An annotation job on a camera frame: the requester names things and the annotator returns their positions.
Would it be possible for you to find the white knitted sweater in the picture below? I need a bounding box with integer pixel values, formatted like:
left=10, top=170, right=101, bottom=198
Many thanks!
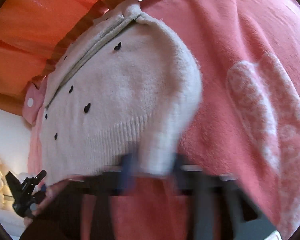
left=40, top=0, right=202, bottom=184

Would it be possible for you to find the person's left hand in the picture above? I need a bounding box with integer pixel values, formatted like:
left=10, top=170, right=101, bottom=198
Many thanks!
left=32, top=179, right=69, bottom=217

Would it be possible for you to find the pink polka dot pillow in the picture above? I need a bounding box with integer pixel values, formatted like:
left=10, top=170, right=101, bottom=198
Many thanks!
left=22, top=76, right=47, bottom=125

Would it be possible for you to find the orange curtain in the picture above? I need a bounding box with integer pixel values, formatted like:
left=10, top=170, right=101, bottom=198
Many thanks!
left=0, top=0, right=196, bottom=117

